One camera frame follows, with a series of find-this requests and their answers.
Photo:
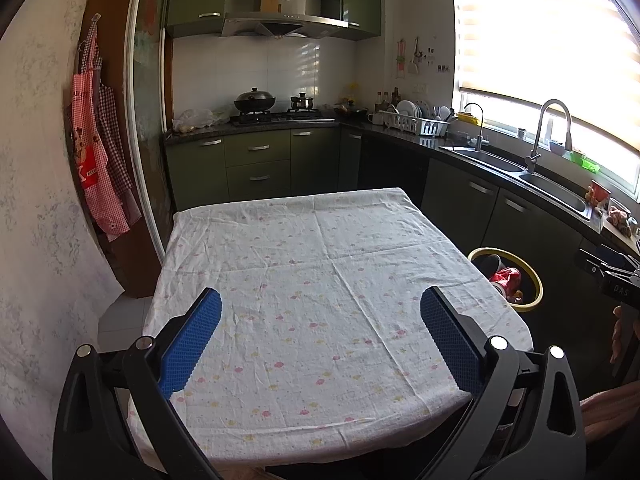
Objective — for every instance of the dark gingham apron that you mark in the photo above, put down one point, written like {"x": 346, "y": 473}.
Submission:
{"x": 117, "y": 140}

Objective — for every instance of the hanging kitchen utensil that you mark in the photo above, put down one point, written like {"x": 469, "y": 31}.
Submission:
{"x": 416, "y": 57}

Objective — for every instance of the red soda can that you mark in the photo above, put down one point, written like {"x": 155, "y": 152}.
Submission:
{"x": 507, "y": 277}

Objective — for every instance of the yellow sponge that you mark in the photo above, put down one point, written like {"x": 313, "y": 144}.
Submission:
{"x": 468, "y": 118}

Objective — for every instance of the small steel faucet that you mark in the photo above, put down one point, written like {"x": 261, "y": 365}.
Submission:
{"x": 479, "y": 135}

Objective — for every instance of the green plastic holder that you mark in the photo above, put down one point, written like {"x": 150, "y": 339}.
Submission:
{"x": 582, "y": 161}

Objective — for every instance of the black wok with lid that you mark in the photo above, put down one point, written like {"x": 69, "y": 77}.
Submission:
{"x": 255, "y": 101}

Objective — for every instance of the clear food package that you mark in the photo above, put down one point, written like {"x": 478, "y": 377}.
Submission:
{"x": 622, "y": 217}

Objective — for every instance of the window with blind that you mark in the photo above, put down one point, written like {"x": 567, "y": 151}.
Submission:
{"x": 540, "y": 35}

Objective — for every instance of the person's right hand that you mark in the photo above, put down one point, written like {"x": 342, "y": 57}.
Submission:
{"x": 625, "y": 335}

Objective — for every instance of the white wall outlet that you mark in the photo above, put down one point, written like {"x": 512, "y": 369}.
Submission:
{"x": 420, "y": 89}

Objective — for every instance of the green lower cabinets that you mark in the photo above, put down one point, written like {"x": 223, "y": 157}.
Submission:
{"x": 257, "y": 165}

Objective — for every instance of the white dish rack with plates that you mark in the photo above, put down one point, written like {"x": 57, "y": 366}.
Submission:
{"x": 415, "y": 122}

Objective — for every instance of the yellow rim trash bin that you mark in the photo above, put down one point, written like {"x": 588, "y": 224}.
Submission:
{"x": 536, "y": 285}

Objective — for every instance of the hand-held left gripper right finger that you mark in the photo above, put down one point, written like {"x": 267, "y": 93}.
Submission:
{"x": 452, "y": 340}

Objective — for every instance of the steel range hood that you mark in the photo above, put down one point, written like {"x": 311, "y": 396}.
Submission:
{"x": 285, "y": 22}

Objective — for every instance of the steel double sink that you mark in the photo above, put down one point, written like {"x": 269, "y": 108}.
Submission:
{"x": 555, "y": 187}

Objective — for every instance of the black gas stove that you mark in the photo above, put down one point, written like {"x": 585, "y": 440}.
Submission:
{"x": 282, "y": 117}

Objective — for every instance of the small bowl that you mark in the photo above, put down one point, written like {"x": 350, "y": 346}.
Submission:
{"x": 557, "y": 146}

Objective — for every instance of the white dotted tablecloth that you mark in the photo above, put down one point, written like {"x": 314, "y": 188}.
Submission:
{"x": 310, "y": 285}

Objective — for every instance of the clear plastic bag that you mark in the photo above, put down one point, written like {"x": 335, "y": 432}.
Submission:
{"x": 200, "y": 121}

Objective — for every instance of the white mug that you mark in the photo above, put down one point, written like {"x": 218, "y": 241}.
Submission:
{"x": 376, "y": 118}

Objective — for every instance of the yellow flowers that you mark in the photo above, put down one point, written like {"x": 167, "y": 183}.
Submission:
{"x": 353, "y": 89}

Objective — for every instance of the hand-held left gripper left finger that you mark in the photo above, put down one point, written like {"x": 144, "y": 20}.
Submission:
{"x": 192, "y": 340}

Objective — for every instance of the black kitchen countertop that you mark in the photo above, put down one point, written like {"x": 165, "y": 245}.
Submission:
{"x": 415, "y": 139}

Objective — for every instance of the sliding glass door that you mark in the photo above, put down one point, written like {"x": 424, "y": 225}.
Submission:
{"x": 150, "y": 110}

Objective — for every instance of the tall steel faucet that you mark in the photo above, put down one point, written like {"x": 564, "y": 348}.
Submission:
{"x": 534, "y": 152}

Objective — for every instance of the wooden door frame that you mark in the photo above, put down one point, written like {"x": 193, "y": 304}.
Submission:
{"x": 112, "y": 0}

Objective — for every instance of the red checked apron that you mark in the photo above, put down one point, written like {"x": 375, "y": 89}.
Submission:
{"x": 95, "y": 160}

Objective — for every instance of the group of condiment bottles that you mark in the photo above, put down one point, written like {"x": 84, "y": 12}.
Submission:
{"x": 387, "y": 99}

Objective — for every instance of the black pan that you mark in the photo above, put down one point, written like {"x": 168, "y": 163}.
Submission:
{"x": 351, "y": 110}

